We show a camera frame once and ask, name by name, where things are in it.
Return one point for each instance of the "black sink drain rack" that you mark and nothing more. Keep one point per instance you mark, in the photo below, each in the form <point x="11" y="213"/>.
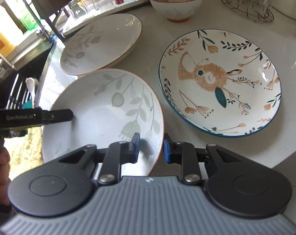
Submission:
<point x="19" y="93"/>

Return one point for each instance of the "leaf pattern plate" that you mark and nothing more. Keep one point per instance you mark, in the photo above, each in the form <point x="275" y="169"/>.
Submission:
<point x="101" y="44"/>
<point x="108" y="105"/>

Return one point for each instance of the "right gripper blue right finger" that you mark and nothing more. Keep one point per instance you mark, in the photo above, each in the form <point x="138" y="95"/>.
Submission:
<point x="184" y="154"/>

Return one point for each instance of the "person left hand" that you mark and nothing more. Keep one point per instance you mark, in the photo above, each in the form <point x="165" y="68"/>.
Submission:
<point x="4" y="176"/>

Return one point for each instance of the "black dish rack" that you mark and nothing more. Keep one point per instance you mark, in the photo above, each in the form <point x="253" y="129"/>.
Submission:
<point x="65" y="17"/>

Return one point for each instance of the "orange detergent bottle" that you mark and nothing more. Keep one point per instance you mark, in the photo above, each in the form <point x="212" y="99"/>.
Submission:
<point x="9" y="33"/>

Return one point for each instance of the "rabbit floral pattern plate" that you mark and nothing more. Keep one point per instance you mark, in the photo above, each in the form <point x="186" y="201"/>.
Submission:
<point x="220" y="83"/>

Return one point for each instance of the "white dish brush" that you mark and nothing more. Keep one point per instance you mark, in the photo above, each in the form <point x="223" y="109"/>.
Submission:
<point x="31" y="84"/>

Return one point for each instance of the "yellow dish cloth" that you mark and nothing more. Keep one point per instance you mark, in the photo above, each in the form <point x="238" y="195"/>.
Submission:
<point x="25" y="152"/>

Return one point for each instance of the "small chrome faucet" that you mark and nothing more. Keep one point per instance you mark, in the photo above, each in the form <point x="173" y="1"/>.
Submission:
<point x="27" y="17"/>

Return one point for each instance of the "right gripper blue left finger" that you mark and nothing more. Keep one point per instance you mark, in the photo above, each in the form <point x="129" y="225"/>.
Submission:
<point x="112" y="158"/>

